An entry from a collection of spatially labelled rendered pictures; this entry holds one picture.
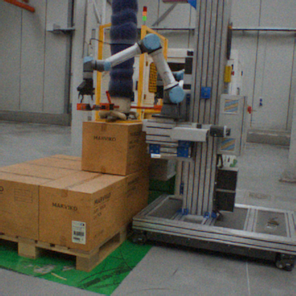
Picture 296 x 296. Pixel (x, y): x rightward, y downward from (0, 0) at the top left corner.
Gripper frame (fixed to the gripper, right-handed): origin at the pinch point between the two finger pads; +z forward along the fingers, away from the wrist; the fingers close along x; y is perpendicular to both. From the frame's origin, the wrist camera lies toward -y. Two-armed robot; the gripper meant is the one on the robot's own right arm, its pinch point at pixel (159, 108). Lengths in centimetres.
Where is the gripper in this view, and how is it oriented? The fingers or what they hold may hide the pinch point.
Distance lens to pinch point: 341.0
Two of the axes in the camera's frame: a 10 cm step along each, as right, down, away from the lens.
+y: -3.5, 1.0, -9.3
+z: -0.7, 9.9, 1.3
